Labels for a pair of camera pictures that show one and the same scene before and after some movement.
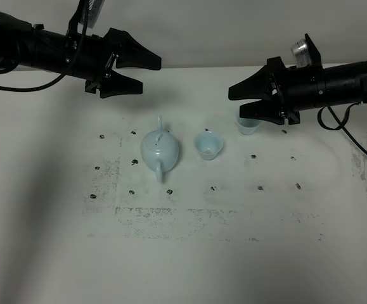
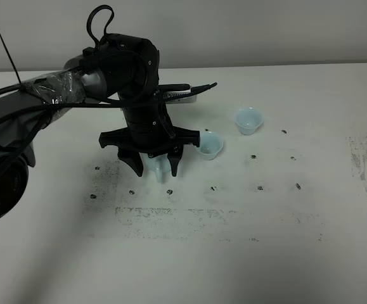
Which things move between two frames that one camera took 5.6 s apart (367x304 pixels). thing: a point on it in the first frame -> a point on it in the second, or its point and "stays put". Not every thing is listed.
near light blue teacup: x=208 y=144 stays put
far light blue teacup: x=246 y=126 stays put
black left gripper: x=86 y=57 -> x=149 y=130
